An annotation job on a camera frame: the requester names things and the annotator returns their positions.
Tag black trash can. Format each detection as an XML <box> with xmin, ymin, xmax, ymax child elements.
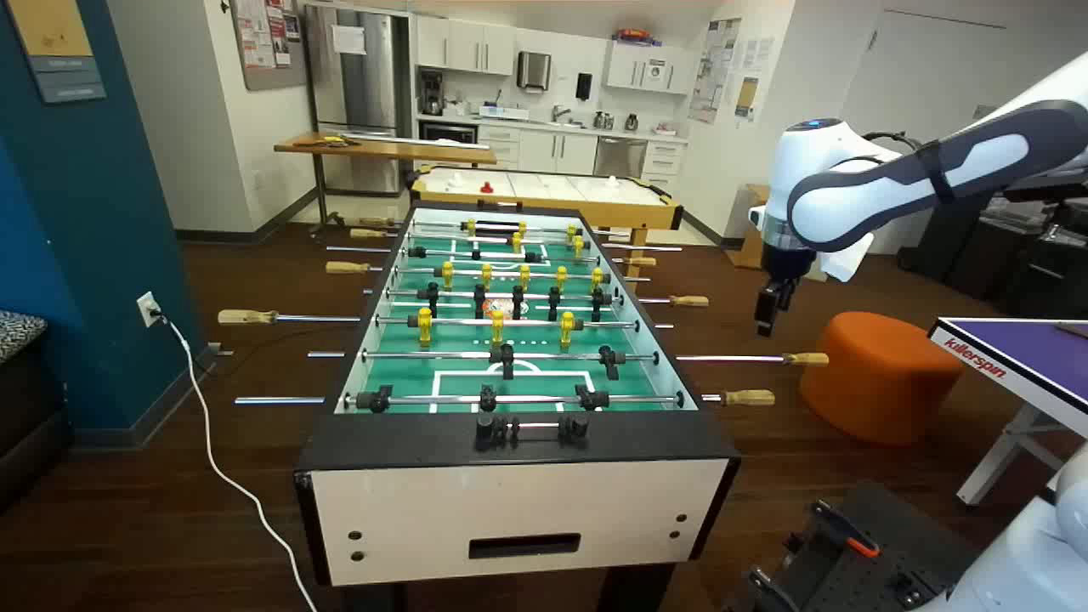
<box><xmin>914</xmin><ymin>206</ymin><xmax>1029</xmax><ymax>266</ymax></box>

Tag air hockey table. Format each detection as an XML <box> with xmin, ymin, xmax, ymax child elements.
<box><xmin>408</xmin><ymin>168</ymin><xmax>688</xmax><ymax>249</ymax></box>

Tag wooden bin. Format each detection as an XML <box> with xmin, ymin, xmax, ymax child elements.
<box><xmin>724</xmin><ymin>182</ymin><xmax>777</xmax><ymax>272</ymax></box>

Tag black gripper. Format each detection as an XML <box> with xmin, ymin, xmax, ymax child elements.
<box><xmin>756</xmin><ymin>262</ymin><xmax>814</xmax><ymax>339</ymax></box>

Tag white power cable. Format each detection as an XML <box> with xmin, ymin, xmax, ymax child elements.
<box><xmin>157</xmin><ymin>316</ymin><xmax>323</xmax><ymax>612</ymax></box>

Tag rod with five black players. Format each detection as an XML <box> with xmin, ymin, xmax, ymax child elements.
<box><xmin>362</xmin><ymin>280</ymin><xmax>713</xmax><ymax>326</ymax></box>

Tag black coffee maker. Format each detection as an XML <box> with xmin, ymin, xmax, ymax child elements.
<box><xmin>415</xmin><ymin>68</ymin><xmax>450</xmax><ymax>114</ymax></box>

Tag stainless steel refrigerator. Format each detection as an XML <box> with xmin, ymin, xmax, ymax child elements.
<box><xmin>302</xmin><ymin>2</ymin><xmax>415</xmax><ymax>196</ymax></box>

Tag white kitchen counter cabinets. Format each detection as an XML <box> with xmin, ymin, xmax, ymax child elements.
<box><xmin>410</xmin><ymin>104</ymin><xmax>692</xmax><ymax>190</ymax></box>

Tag white door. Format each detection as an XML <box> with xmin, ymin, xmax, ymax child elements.
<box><xmin>842</xmin><ymin>7</ymin><xmax>1088</xmax><ymax>128</ymax></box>

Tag paper towel dispenser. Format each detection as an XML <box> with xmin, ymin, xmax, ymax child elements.
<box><xmin>518</xmin><ymin>46</ymin><xmax>554</xmax><ymax>94</ymax></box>

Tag tall paper wall poster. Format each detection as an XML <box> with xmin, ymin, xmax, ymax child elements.
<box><xmin>692</xmin><ymin>12</ymin><xmax>745</xmax><ymax>125</ymax></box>

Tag white bin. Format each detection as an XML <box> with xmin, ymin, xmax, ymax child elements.
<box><xmin>814</xmin><ymin>237</ymin><xmax>873</xmax><ymax>286</ymax></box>

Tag rod with two black players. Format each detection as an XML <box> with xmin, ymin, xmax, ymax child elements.
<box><xmin>302</xmin><ymin>339</ymin><xmax>833</xmax><ymax>383</ymax></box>

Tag black equipment case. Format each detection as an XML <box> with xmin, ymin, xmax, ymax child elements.
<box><xmin>736</xmin><ymin>478</ymin><xmax>978</xmax><ymax>612</ymax></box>

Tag white upper kitchen cabinet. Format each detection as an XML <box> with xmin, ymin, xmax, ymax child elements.
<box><xmin>601</xmin><ymin>39</ymin><xmax>694</xmax><ymax>100</ymax></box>
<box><xmin>410</xmin><ymin>9</ymin><xmax>520</xmax><ymax>80</ymax></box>

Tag rod with five yellow players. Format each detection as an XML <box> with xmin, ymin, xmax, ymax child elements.
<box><xmin>323</xmin><ymin>254</ymin><xmax>660</xmax><ymax>296</ymax></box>

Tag dark leather couch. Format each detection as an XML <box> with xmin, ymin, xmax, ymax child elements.
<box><xmin>0</xmin><ymin>311</ymin><xmax>68</xmax><ymax>505</ymax></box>

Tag blue ping pong table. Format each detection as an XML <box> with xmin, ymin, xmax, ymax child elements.
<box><xmin>928</xmin><ymin>314</ymin><xmax>1088</xmax><ymax>505</ymax></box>

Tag yellow grey wall poster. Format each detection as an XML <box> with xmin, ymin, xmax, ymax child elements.
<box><xmin>8</xmin><ymin>0</ymin><xmax>110</xmax><ymax>110</ymax></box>

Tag black office furniture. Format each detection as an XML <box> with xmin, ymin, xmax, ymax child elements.
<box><xmin>983</xmin><ymin>168</ymin><xmax>1088</xmax><ymax>324</ymax></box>

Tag foosball table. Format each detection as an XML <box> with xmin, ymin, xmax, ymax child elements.
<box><xmin>294</xmin><ymin>202</ymin><xmax>740</xmax><ymax>612</ymax></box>

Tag white wall outlet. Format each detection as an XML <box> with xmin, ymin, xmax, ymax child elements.
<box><xmin>134</xmin><ymin>289</ymin><xmax>167</xmax><ymax>334</ymax></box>

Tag grey patterned cushion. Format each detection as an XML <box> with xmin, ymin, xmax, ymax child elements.
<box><xmin>0</xmin><ymin>311</ymin><xmax>47</xmax><ymax>367</ymax></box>

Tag bulletin board with papers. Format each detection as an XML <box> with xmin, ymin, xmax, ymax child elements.
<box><xmin>228</xmin><ymin>0</ymin><xmax>311</xmax><ymax>94</ymax></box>

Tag rod with three black players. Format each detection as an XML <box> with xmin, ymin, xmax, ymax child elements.
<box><xmin>323</xmin><ymin>237</ymin><xmax>660</xmax><ymax>272</ymax></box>
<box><xmin>230</xmin><ymin>383</ymin><xmax>779</xmax><ymax>417</ymax></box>

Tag orange ottoman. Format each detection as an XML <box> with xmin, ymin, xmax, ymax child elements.
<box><xmin>795</xmin><ymin>311</ymin><xmax>966</xmax><ymax>448</ymax></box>

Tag wooden high table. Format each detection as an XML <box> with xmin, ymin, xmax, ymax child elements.
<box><xmin>272</xmin><ymin>128</ymin><xmax>501</xmax><ymax>230</ymax></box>

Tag rod with two yellow players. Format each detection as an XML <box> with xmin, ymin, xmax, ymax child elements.
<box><xmin>348</xmin><ymin>220</ymin><xmax>688</xmax><ymax>260</ymax></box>

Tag black scoring bead rail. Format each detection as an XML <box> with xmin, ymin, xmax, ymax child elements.
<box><xmin>473</xmin><ymin>413</ymin><xmax>593</xmax><ymax>456</ymax></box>

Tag small yellow wall poster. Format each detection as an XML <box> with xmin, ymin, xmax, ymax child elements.
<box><xmin>732</xmin><ymin>73</ymin><xmax>765</xmax><ymax>125</ymax></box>

